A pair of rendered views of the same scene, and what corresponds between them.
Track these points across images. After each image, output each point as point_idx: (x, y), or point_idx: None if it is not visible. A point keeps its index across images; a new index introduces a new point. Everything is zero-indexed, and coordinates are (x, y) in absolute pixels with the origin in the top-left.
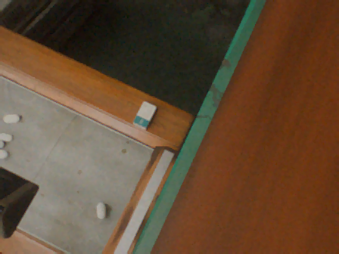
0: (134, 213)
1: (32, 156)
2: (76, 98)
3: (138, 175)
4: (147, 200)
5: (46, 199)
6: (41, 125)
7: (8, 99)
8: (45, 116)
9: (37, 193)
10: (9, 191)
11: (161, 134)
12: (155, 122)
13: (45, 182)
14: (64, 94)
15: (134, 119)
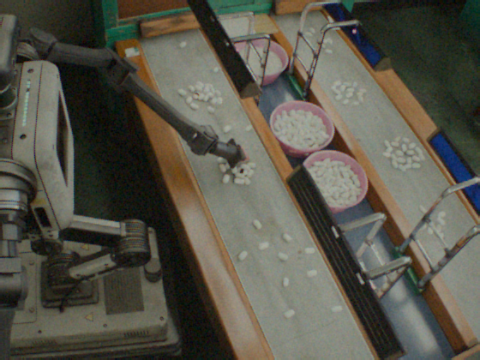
0: (171, 17)
1: (189, 77)
2: (149, 77)
3: (158, 45)
4: (164, 17)
5: (198, 62)
6: (173, 84)
7: (176, 102)
8: (167, 86)
9: (199, 66)
10: None
11: (134, 45)
12: None
13: (193, 67)
14: (151, 81)
15: (136, 56)
